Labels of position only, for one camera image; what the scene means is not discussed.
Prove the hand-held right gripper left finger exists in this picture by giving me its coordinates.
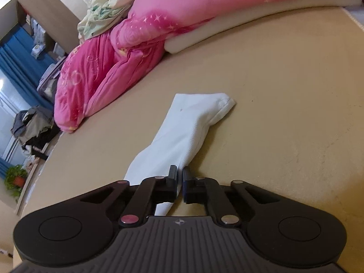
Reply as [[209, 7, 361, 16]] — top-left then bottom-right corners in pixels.
[[80, 164, 179, 228]]

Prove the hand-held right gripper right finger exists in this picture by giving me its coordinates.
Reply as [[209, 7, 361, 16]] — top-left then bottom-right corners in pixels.
[[182, 166, 283, 228]]

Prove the white garment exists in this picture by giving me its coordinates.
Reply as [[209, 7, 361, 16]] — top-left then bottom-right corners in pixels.
[[124, 92, 236, 216]]

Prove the pile of dark clothes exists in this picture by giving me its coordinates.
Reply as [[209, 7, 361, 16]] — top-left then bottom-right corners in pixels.
[[11, 105, 62, 161]]

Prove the green potted plant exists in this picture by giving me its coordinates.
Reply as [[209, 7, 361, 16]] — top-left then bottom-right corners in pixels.
[[4, 164, 29, 198]]

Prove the clear plastic storage box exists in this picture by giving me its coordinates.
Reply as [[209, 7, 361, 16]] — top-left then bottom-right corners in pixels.
[[37, 57, 68, 103]]

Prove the blue curtain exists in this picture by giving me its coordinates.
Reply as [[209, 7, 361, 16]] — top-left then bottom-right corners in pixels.
[[0, 24, 56, 111], [0, 156, 10, 178]]

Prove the window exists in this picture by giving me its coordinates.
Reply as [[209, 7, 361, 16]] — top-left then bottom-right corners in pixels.
[[0, 71, 27, 162]]

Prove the pink quilt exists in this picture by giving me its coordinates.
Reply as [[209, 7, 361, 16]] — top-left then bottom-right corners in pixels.
[[54, 0, 362, 133]]

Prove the floral blanket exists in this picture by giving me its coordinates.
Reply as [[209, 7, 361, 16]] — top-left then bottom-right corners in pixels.
[[77, 0, 156, 45]]

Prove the stack of white boxes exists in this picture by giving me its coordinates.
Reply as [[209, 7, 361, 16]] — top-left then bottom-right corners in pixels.
[[27, 14, 62, 60]]

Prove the wooden shelf unit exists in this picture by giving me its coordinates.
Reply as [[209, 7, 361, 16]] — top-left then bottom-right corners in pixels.
[[15, 0, 83, 60]]

